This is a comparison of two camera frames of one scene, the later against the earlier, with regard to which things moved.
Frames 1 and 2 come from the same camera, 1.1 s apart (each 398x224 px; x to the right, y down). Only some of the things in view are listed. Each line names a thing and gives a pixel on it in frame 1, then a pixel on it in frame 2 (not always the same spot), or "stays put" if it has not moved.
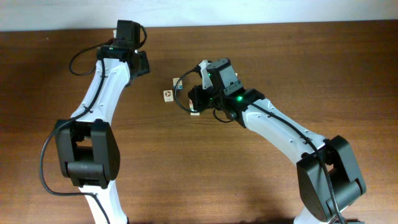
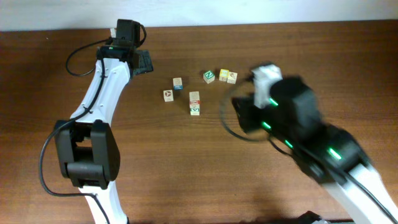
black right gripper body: [204, 99] -> [247, 112]
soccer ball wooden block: [168, 95] stays put
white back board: [35, 15] stays put
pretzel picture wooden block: [180, 86] stays put
